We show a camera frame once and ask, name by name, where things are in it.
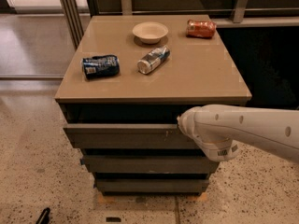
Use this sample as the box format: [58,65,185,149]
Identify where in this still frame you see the grey top drawer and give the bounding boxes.
[64,123,198,149]

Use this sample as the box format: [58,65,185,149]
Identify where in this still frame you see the grey drawer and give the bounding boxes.
[82,156,219,174]
[95,179,209,193]
[64,123,198,149]

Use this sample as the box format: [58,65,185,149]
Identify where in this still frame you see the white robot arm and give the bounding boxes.
[178,105,299,163]

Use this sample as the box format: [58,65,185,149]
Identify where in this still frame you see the grey drawer cabinet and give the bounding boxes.
[55,15,251,185]

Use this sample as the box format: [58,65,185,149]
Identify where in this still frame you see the grey middle drawer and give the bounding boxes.
[82,156,219,174]

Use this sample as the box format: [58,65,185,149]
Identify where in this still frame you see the grey bottom drawer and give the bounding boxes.
[95,179,209,193]

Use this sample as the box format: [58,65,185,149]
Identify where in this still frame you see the silver blue can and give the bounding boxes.
[137,45,170,75]

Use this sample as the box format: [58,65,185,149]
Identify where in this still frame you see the crushed orange soda can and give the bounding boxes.
[186,20,217,38]

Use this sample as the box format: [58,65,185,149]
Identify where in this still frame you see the white paper bowl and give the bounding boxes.
[133,21,168,44]

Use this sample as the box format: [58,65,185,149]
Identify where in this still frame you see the crushed blue soda can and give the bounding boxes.
[81,55,120,79]

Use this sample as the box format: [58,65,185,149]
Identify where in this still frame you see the dark floor marker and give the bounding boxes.
[106,217,121,223]

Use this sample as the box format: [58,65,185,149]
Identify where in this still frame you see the black object on floor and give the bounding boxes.
[36,207,50,224]

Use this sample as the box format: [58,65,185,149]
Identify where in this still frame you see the metal frame post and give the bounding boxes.
[60,0,84,49]

